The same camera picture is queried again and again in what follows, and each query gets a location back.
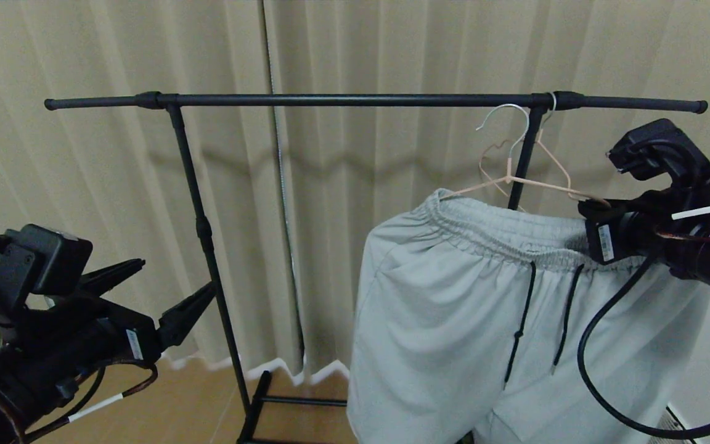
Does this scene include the pink clothes hanger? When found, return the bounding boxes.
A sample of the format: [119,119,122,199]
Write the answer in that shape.
[440,104,610,207]
[480,110,571,213]

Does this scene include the beige curtain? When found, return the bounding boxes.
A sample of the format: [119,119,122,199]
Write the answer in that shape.
[0,0,710,395]

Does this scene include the metal curtain wand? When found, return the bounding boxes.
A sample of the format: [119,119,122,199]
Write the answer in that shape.
[261,0,305,364]

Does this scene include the black clothes rack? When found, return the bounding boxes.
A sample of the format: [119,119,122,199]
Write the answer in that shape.
[44,91,709,444]

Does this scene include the white laundry basket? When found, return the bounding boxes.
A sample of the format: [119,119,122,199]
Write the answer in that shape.
[643,404,692,444]

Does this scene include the pale grey shorts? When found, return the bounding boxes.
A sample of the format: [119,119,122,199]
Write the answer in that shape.
[347,188,710,444]

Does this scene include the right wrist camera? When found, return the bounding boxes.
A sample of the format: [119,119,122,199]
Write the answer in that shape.
[606,118,710,213]

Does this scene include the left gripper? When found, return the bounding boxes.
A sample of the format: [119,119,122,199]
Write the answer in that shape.
[16,259,217,401]

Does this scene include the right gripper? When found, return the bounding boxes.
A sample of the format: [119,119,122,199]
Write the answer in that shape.
[579,203,670,266]

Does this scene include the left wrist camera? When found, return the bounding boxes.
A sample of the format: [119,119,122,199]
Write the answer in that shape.
[0,224,94,315]

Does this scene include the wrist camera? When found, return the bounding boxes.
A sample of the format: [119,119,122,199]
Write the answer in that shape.
[606,118,710,213]
[0,224,94,315]

